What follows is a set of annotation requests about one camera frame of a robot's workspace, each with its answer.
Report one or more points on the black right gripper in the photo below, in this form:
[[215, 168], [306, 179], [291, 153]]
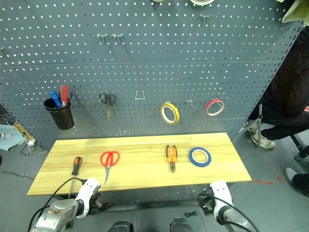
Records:
[[206, 204]]

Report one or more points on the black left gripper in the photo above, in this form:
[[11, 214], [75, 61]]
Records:
[[96, 201]]

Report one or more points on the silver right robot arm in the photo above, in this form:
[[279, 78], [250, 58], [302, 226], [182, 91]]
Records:
[[235, 218]]

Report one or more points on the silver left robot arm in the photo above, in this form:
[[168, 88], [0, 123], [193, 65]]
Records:
[[56, 213]]

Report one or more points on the grey pegboard wall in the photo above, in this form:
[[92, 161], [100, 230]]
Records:
[[144, 67]]

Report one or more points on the small black floor object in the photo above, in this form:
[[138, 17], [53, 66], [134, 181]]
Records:
[[191, 213]]

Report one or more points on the dark rounded shape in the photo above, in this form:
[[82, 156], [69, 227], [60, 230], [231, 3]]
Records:
[[120, 226], [180, 225]]

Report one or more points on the blue tape roll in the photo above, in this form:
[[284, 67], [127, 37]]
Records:
[[200, 157]]

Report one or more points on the orange and black screwdriver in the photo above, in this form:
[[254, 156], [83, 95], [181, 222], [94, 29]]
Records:
[[75, 169]]

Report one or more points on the orange and black pliers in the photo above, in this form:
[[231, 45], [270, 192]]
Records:
[[171, 158]]

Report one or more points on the white sneaker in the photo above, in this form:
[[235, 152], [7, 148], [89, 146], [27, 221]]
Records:
[[252, 126], [263, 141]]

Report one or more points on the metal stool leg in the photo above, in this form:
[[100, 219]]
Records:
[[259, 125]]

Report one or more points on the person in dark trousers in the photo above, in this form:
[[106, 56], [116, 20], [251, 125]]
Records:
[[299, 183]]

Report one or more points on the red tape roll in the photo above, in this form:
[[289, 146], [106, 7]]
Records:
[[214, 107]]

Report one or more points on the yellow tape roll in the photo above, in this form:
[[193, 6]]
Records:
[[169, 113]]

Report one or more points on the black cup holder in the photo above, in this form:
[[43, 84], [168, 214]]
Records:
[[60, 116]]

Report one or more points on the metal double pegboard hook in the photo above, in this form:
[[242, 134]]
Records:
[[190, 102], [102, 37], [207, 17], [117, 37]]

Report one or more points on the plastic water bottle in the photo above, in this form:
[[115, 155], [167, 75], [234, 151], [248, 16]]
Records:
[[4, 135]]

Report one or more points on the person in black trousers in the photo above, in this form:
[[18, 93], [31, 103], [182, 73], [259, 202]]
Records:
[[287, 91]]

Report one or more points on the white tape roll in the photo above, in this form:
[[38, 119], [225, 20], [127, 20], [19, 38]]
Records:
[[201, 2]]

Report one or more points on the beige tape roll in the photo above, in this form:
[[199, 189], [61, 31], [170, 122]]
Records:
[[158, 0]]

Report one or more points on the green leafy object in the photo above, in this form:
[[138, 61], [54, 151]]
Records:
[[297, 10]]

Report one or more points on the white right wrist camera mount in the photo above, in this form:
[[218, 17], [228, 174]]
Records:
[[220, 195]]

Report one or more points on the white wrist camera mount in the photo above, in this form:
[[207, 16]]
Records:
[[87, 191], [220, 195]]

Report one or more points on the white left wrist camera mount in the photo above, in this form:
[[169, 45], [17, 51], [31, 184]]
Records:
[[87, 191]]

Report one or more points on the black metal frame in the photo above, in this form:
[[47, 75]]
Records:
[[300, 145]]

